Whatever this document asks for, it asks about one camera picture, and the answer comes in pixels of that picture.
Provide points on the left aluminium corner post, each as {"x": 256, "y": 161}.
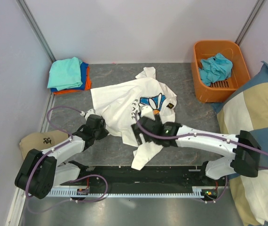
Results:
{"x": 36, "y": 29}

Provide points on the right aluminium corner post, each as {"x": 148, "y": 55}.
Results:
{"x": 249, "y": 21}

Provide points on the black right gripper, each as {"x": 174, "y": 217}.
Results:
{"x": 137, "y": 134}

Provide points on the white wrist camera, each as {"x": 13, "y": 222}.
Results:
{"x": 87, "y": 113}
{"x": 145, "y": 114}

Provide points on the aluminium corner post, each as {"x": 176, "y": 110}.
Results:
{"x": 36, "y": 29}
{"x": 249, "y": 21}

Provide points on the white printed t shirt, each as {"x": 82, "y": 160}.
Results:
{"x": 117, "y": 104}

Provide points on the slotted white cable duct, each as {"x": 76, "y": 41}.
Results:
{"x": 73, "y": 192}

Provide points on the crumpled teal t shirt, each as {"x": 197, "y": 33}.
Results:
{"x": 215, "y": 68}

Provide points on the blue beige checked pillow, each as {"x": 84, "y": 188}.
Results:
{"x": 247, "y": 109}

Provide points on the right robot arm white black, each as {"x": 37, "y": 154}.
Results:
{"x": 239, "y": 153}

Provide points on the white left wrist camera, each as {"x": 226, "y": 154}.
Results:
{"x": 87, "y": 113}

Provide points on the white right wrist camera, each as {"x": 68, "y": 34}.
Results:
{"x": 145, "y": 114}

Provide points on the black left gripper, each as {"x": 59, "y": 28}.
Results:
{"x": 104, "y": 133}

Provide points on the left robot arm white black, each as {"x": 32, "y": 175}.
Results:
{"x": 42, "y": 170}

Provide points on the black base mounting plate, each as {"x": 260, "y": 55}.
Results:
{"x": 149, "y": 180}

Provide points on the folded mint green t shirt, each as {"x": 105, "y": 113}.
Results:
{"x": 65, "y": 74}

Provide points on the orange plastic basket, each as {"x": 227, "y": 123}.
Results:
{"x": 220, "y": 90}

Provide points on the folded orange t shirt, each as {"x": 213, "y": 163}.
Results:
{"x": 87, "y": 86}

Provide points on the folded blue t shirt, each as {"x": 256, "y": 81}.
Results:
{"x": 83, "y": 67}

